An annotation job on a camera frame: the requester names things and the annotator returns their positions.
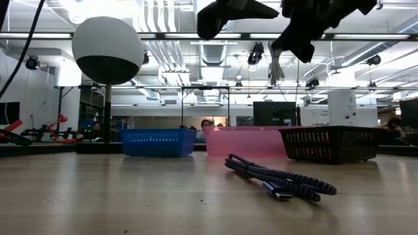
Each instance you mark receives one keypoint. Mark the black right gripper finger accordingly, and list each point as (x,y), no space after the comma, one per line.
(225,13)
(300,42)

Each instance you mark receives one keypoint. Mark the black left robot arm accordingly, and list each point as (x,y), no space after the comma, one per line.
(2,6)

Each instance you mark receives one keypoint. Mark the pink translucent plastic bin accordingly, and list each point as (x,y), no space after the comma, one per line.
(241,142)

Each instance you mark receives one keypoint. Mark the black overhead crossbar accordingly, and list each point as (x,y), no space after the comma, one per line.
(163,36)

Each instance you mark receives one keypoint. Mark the dark computer monitor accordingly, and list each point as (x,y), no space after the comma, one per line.
(9,112)
(409,112)
(274,114)

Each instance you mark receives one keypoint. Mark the white column cabinet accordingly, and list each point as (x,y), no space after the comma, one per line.
(342,107)

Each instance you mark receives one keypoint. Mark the black background rig stand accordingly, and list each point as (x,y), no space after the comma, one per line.
(205,88)

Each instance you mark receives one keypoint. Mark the black mesh plastic basket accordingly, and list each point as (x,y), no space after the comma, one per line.
(333,145)

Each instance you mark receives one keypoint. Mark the person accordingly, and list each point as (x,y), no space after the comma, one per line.
(93,130)
(393,130)
(205,125)

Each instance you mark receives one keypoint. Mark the white globe table lamp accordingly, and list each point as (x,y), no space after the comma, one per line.
(107,42)

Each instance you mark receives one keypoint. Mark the blue plastic basket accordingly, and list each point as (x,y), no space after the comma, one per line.
(158,143)

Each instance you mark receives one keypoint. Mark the background robot arms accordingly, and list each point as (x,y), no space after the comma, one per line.
(49,132)

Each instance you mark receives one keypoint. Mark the red and black device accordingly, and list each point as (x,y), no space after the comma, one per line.
(13,137)

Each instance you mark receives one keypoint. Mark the black ceiling-hung camera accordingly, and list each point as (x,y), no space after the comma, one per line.
(255,53)

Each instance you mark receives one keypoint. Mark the black aluminium table frame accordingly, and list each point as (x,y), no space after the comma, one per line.
(32,150)

